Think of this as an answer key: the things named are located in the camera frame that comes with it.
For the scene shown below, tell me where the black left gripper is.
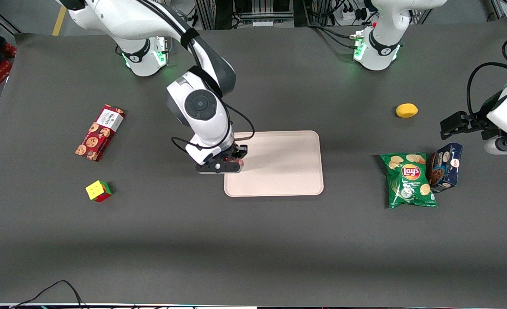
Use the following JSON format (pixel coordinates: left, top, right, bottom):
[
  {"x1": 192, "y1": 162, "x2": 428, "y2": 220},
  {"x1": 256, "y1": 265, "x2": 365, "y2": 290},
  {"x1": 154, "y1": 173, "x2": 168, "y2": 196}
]
[{"x1": 440, "y1": 112, "x2": 493, "y2": 140}]

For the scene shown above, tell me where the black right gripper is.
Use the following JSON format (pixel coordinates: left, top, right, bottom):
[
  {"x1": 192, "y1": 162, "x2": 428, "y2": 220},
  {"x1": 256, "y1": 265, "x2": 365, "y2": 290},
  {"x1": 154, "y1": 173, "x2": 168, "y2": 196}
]
[{"x1": 213, "y1": 144, "x2": 248, "y2": 169}]

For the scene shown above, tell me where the pale pink plastic tray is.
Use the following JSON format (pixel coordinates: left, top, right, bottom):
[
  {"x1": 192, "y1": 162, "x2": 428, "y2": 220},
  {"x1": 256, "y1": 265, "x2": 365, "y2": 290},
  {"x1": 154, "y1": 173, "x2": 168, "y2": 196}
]
[{"x1": 224, "y1": 130, "x2": 324, "y2": 197}]

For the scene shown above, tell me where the dark blue cookie box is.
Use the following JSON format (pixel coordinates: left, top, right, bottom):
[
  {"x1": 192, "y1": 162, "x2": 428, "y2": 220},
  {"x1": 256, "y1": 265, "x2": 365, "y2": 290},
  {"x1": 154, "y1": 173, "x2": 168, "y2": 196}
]
[{"x1": 429, "y1": 142, "x2": 464, "y2": 194}]

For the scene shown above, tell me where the yellow lemon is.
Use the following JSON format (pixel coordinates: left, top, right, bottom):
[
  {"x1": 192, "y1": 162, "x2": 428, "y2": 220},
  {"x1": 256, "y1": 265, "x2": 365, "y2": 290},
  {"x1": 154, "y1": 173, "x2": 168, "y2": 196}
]
[{"x1": 395, "y1": 103, "x2": 419, "y2": 118}]

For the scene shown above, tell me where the green Lay's chips bag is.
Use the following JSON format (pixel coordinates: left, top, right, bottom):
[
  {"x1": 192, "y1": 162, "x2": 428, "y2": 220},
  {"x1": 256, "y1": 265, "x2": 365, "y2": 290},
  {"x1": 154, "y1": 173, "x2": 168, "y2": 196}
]
[{"x1": 379, "y1": 153, "x2": 438, "y2": 209}]

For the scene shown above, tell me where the dark grey table cover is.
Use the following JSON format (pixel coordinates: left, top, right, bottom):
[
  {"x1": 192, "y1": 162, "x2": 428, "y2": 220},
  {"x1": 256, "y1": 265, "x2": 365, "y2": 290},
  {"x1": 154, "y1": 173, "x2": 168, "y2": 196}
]
[{"x1": 0, "y1": 17, "x2": 507, "y2": 308}]

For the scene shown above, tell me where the red cookie box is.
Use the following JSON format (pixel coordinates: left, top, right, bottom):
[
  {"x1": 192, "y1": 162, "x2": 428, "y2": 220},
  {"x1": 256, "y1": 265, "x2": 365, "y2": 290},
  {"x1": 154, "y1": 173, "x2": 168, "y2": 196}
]
[{"x1": 75, "y1": 104, "x2": 126, "y2": 162}]

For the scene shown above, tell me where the multicoloured puzzle cube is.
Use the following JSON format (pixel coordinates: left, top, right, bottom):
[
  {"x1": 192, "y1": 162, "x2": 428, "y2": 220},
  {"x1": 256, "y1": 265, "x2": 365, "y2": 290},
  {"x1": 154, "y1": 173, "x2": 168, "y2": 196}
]
[{"x1": 85, "y1": 180, "x2": 113, "y2": 203}]

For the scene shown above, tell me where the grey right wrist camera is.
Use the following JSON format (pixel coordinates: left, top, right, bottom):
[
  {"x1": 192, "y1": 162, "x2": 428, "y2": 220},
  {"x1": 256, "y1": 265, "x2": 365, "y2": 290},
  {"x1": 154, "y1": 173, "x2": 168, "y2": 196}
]
[{"x1": 196, "y1": 161, "x2": 242, "y2": 174}]

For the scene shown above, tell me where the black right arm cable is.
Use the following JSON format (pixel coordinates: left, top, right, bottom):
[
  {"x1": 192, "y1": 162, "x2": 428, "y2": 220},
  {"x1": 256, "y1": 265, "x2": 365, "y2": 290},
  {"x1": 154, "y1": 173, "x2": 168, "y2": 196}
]
[{"x1": 138, "y1": 0, "x2": 256, "y2": 151}]

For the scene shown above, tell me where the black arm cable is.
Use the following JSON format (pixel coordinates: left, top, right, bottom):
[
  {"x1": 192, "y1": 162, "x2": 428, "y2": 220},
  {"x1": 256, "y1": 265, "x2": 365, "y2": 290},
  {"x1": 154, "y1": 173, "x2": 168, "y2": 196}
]
[
  {"x1": 138, "y1": 0, "x2": 256, "y2": 151},
  {"x1": 467, "y1": 62, "x2": 507, "y2": 125}
]

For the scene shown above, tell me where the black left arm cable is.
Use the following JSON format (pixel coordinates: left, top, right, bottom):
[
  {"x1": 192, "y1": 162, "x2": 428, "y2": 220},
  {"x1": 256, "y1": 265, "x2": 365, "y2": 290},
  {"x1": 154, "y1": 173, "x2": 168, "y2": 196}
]
[{"x1": 467, "y1": 62, "x2": 507, "y2": 125}]

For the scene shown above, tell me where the aluminium frame rack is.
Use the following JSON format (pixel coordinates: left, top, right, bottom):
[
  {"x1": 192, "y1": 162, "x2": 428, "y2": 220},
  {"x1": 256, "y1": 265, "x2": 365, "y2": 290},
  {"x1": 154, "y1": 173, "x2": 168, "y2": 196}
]
[{"x1": 195, "y1": 0, "x2": 296, "y2": 30}]

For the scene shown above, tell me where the black base cable bundle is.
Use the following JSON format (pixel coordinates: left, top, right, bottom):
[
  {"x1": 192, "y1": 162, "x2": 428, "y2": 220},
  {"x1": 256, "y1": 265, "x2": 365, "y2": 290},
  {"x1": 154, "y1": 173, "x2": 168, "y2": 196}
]
[{"x1": 304, "y1": 24, "x2": 362, "y2": 50}]

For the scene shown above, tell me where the grey coiled cable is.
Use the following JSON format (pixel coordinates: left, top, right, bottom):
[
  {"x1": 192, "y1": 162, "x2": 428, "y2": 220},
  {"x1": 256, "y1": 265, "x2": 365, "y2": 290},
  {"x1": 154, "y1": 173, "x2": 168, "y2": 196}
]
[{"x1": 168, "y1": 8, "x2": 190, "y2": 27}]

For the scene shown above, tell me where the thin black cable loop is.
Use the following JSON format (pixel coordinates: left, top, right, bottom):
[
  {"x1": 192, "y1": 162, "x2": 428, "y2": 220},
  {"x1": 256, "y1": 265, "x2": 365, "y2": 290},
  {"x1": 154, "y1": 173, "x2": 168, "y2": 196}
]
[{"x1": 11, "y1": 280, "x2": 85, "y2": 309}]

